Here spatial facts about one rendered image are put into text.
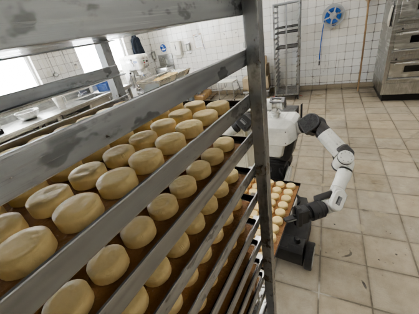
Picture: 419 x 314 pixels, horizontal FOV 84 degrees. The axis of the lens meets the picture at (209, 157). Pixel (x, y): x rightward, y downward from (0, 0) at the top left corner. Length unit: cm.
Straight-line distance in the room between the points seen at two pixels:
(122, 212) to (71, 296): 12
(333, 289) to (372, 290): 24
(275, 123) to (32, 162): 137
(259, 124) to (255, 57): 14
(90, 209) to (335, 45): 586
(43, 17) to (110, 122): 9
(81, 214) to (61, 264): 6
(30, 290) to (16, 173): 9
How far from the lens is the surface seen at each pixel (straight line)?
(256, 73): 51
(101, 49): 78
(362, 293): 202
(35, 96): 67
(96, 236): 26
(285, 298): 190
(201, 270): 54
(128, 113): 26
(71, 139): 22
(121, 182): 31
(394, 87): 524
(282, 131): 147
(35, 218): 35
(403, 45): 507
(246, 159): 224
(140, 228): 37
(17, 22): 22
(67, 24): 23
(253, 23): 50
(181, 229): 36
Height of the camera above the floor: 166
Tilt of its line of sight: 29 degrees down
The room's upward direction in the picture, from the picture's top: 11 degrees counter-clockwise
